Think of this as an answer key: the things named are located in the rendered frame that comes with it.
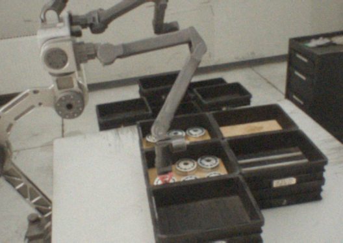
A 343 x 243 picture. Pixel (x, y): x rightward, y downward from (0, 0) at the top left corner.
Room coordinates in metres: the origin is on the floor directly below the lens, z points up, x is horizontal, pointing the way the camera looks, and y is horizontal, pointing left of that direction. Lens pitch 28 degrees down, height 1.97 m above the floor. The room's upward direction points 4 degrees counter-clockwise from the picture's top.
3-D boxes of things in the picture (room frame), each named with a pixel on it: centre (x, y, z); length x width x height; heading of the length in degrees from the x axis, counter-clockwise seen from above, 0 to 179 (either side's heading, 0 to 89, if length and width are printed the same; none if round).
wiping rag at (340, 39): (3.22, -1.47, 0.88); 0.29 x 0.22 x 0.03; 102
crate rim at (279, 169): (1.60, -0.46, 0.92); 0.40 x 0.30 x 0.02; 97
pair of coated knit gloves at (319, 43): (3.20, -1.23, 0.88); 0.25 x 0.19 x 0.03; 102
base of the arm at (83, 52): (1.62, 0.33, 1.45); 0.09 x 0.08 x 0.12; 12
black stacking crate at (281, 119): (1.90, -0.42, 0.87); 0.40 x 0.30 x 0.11; 97
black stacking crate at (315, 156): (1.60, -0.46, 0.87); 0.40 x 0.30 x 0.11; 97
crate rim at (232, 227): (1.25, -0.10, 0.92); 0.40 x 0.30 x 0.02; 97
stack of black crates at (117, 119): (2.83, 0.36, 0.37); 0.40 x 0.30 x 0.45; 102
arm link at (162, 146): (1.47, 0.04, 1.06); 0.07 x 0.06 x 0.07; 102
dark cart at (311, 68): (3.15, -1.36, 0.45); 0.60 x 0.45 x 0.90; 102
